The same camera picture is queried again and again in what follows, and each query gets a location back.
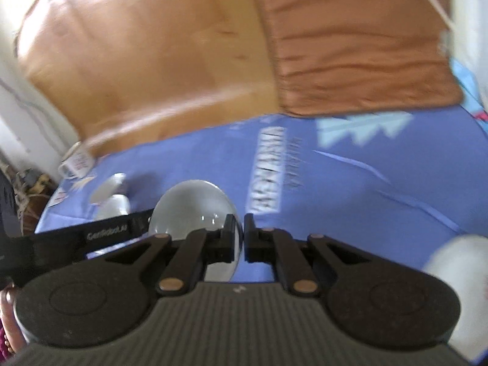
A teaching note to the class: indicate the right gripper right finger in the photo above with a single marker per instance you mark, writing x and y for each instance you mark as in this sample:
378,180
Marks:
374,300

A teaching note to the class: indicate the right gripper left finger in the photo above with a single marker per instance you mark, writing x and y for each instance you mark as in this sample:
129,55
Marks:
97,301

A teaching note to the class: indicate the floral plate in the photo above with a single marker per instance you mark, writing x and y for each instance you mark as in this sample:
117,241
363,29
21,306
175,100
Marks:
462,264

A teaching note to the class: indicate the small red flower bowl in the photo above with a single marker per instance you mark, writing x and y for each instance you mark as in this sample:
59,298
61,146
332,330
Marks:
115,206

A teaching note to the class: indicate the red flower bowl back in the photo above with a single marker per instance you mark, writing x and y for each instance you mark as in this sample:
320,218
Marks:
115,184

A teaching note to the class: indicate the large red flower bowl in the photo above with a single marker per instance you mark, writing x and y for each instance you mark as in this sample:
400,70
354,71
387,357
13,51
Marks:
196,217

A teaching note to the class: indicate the person left hand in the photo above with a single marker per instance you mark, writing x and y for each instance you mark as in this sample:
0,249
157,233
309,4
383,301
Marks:
12,338

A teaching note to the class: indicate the white enamel mug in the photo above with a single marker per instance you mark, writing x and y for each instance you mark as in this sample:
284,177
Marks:
77,162

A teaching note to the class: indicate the blue patterned tablecloth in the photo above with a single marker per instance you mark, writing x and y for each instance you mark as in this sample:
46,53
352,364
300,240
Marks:
400,185

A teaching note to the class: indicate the wood pattern vinyl sheet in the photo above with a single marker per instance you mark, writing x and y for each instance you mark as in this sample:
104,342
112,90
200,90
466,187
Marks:
127,72

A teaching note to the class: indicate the brown seat cushion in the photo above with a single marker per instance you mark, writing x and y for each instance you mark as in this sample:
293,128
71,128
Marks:
334,57

